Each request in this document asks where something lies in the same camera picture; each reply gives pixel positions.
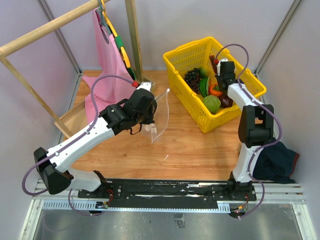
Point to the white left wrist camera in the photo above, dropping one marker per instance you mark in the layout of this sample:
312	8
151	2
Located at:
143	87

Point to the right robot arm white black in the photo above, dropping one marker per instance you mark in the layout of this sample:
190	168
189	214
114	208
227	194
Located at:
255	130

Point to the green toy cabbage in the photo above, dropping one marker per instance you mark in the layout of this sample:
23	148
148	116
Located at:
212	103

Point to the toy watermelon slice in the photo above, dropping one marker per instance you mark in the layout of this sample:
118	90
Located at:
203	86

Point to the clear polka dot zip bag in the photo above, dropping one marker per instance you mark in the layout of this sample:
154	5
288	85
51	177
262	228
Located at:
161	117

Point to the grey clothes hanger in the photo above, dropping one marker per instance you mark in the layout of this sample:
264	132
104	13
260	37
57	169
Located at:
105	30

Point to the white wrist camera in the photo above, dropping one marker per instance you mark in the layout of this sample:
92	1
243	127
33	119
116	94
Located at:
220	64
143	87

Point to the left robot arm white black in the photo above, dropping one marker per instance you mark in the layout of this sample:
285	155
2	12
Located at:
55	168

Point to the yellow green toy mango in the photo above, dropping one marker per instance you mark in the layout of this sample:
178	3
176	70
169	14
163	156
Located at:
204	72

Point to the pink t-shirt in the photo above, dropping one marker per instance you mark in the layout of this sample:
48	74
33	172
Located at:
110	90

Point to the wooden clothes rack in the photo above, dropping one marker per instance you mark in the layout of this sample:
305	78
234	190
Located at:
55	25

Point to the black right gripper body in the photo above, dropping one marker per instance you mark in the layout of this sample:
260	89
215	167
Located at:
219	79

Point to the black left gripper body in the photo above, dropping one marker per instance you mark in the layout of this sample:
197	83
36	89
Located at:
146	118

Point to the toy papaya slice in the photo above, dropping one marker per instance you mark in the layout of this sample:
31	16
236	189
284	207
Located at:
213	62

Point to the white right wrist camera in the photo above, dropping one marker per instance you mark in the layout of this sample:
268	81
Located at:
220	64

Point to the orange toy persimmon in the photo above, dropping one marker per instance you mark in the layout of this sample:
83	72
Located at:
215	91

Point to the dark navy cloth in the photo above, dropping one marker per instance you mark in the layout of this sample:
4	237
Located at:
277	164

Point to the black toy grapes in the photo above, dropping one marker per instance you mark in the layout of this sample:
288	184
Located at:
192	79

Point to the yellow clothes hanger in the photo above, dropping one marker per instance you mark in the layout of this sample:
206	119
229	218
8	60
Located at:
113	31

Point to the dark brown toy chestnut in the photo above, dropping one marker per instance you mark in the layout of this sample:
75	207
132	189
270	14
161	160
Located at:
226	102

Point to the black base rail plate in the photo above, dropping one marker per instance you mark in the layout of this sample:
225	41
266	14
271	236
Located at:
170	194

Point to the green t-shirt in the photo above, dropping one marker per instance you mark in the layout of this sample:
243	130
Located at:
120	45

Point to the yellow plastic basket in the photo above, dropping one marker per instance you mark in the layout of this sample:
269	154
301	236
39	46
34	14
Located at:
184	58

